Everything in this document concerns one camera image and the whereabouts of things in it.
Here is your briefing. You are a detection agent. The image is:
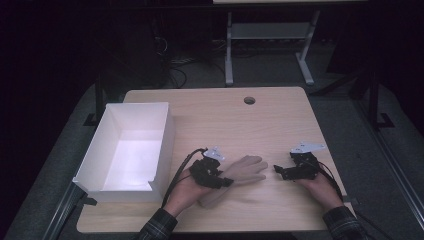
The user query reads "white box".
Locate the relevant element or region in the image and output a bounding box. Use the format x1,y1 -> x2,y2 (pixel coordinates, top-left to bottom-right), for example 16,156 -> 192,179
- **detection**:
72,101 -> 177,204

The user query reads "person's right hand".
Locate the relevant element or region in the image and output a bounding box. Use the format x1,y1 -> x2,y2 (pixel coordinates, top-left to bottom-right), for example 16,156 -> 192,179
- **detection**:
297,172 -> 345,218

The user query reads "black metal stand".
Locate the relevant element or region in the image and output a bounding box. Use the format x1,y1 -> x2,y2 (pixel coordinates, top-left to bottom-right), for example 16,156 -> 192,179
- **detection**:
83,74 -> 108,128
349,66 -> 396,132

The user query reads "bundle of floor cables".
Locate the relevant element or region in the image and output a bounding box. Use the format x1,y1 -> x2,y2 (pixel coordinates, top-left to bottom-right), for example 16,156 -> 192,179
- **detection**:
151,34 -> 228,89

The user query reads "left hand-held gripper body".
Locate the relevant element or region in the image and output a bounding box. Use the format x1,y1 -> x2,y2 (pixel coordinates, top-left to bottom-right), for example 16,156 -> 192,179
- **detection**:
189,146 -> 226,190

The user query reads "person's left hand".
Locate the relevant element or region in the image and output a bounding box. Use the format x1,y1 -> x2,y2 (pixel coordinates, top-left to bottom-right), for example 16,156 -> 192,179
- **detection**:
164,172 -> 212,218

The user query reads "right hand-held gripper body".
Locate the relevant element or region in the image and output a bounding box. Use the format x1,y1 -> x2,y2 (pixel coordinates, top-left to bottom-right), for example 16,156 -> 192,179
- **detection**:
285,141 -> 326,181

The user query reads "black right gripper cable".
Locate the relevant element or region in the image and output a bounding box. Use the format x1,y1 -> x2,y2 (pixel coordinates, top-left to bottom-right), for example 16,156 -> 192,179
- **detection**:
315,160 -> 388,240

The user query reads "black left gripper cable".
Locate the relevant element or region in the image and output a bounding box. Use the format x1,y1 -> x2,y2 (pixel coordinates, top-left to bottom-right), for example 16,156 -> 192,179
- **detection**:
161,147 -> 208,208

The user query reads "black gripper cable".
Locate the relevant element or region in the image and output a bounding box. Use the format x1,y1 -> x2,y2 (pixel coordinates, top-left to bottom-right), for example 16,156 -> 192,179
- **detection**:
161,147 -> 208,208
315,160 -> 388,240

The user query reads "aluminium rail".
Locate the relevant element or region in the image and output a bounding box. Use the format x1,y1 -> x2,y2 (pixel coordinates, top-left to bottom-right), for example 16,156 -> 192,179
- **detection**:
41,182 -> 86,240
353,99 -> 424,223

